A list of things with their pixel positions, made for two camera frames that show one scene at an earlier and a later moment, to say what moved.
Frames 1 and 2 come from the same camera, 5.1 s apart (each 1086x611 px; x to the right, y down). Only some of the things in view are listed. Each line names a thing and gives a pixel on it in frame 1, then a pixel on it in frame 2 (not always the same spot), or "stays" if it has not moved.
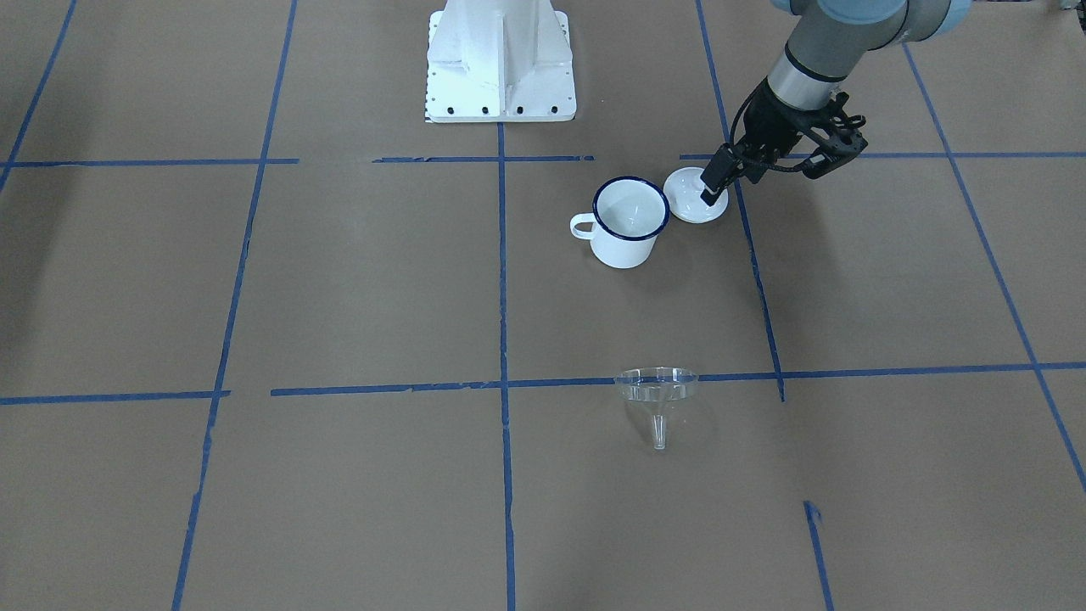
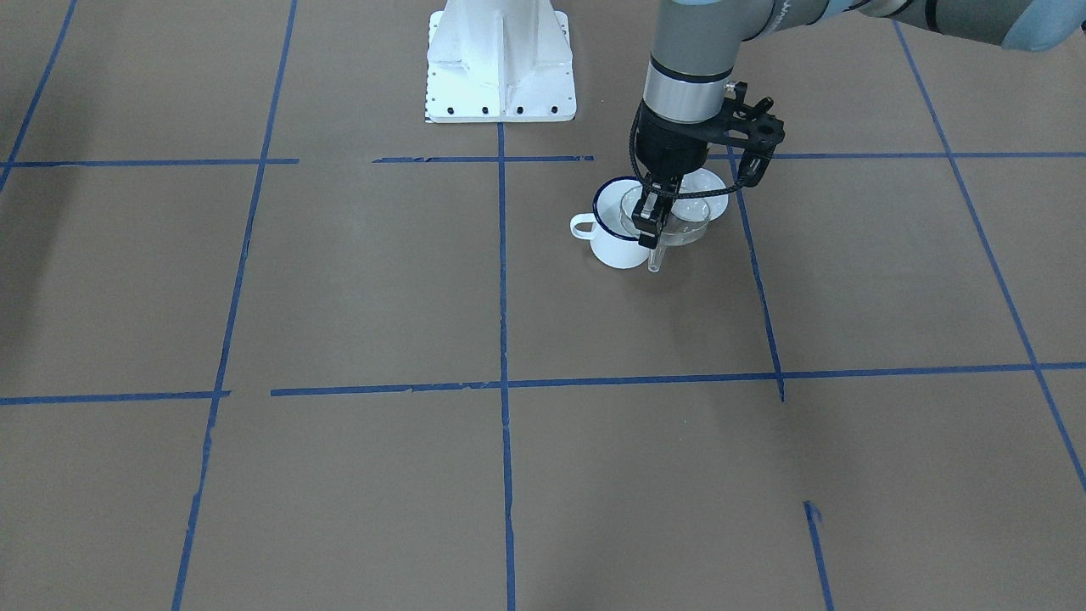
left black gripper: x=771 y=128 -> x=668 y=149
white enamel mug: x=629 y=215 stays
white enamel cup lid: x=682 y=195 stays
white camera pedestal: x=500 y=61 stays
